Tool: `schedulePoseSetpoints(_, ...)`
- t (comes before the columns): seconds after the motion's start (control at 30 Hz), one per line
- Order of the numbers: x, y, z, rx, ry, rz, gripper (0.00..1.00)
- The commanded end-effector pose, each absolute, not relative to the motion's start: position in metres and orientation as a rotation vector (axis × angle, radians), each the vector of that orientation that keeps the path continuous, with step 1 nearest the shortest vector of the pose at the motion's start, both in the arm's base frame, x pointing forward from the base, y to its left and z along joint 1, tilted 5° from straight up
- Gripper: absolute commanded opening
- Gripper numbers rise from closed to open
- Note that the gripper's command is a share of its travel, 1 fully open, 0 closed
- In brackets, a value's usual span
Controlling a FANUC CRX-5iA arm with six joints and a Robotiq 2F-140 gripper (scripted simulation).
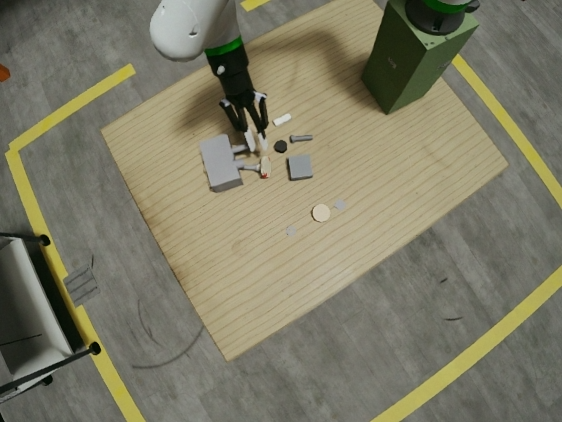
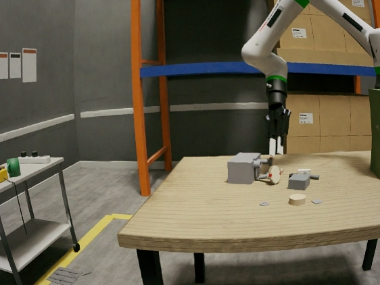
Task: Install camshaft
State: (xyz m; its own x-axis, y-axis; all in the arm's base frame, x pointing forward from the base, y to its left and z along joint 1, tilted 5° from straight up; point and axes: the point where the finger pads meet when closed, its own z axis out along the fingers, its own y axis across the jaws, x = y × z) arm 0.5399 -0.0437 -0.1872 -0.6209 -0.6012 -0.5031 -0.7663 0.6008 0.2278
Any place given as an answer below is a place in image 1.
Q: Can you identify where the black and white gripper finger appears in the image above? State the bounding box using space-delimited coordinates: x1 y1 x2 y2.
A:
241 92 269 151
219 98 256 151

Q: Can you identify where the grey bolt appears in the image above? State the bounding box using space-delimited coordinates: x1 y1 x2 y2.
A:
291 135 312 143

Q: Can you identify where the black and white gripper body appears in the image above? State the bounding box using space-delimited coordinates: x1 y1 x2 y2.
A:
218 67 256 109

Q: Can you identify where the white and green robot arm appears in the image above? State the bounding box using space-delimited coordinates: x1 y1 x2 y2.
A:
150 0 480 77

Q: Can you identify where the black round disc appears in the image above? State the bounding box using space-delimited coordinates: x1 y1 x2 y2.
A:
275 140 287 153

